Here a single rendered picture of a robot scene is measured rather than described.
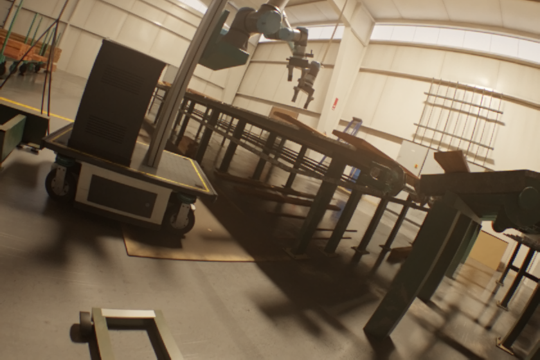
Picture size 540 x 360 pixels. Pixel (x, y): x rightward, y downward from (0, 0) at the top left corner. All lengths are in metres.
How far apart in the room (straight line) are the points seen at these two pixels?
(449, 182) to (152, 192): 1.41
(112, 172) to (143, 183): 0.16
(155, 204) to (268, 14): 1.04
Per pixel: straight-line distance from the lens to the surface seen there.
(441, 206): 1.31
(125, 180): 1.31
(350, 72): 9.79
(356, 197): 2.16
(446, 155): 1.11
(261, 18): 1.27
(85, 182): 1.34
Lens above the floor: 0.72
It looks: 5 degrees down
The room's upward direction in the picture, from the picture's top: 23 degrees clockwise
